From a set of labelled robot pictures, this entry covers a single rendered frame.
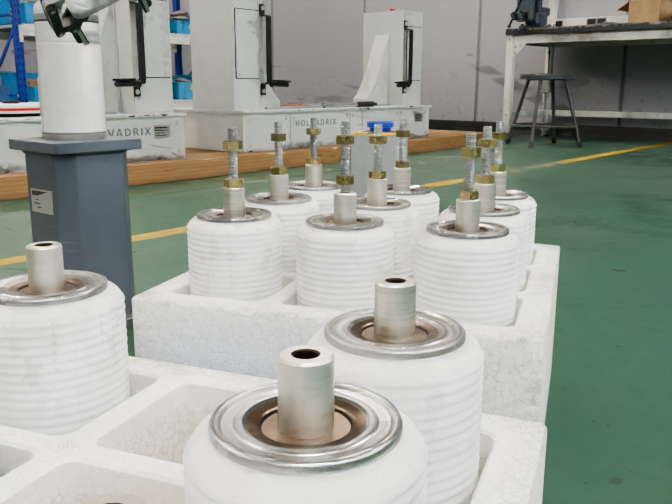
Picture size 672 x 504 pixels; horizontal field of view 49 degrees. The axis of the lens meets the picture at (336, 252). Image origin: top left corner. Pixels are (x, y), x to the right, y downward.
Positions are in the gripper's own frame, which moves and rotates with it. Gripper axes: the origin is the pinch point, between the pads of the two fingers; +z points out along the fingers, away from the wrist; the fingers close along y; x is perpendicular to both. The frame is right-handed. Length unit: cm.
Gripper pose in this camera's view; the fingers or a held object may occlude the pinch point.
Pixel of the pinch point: (113, 21)
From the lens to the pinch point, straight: 108.3
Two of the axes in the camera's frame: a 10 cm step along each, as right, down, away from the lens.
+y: -8.4, 5.2, -1.5
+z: -0.3, 2.3, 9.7
